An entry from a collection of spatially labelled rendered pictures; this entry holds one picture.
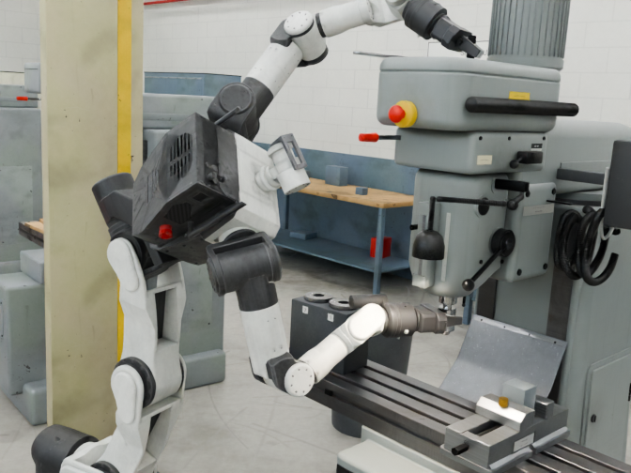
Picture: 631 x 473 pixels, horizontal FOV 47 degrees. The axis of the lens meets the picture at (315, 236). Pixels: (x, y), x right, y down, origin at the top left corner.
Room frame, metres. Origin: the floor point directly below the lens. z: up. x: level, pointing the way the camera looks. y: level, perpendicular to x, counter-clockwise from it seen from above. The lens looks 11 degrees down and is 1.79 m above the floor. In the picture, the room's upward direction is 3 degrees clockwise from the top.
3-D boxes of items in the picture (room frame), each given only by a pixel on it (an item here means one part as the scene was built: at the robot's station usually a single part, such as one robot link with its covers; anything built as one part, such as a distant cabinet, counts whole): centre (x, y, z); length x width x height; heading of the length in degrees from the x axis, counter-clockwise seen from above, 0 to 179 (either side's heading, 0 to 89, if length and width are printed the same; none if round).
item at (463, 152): (1.86, -0.39, 1.68); 0.34 x 0.24 x 0.10; 133
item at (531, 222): (1.96, -0.50, 1.47); 0.24 x 0.19 x 0.26; 43
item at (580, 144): (2.17, -0.72, 1.66); 0.80 x 0.23 x 0.20; 133
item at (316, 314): (2.14, -0.06, 1.09); 0.22 x 0.12 x 0.20; 50
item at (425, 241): (1.60, -0.26, 1.48); 0.07 x 0.07 x 0.06
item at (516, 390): (1.66, -0.51, 1.10); 0.06 x 0.05 x 0.06; 43
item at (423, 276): (1.75, -0.27, 1.44); 0.04 x 0.04 x 0.21; 43
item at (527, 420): (1.62, -0.47, 1.08); 0.12 x 0.06 x 0.04; 43
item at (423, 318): (1.80, -0.27, 1.24); 0.13 x 0.12 x 0.10; 20
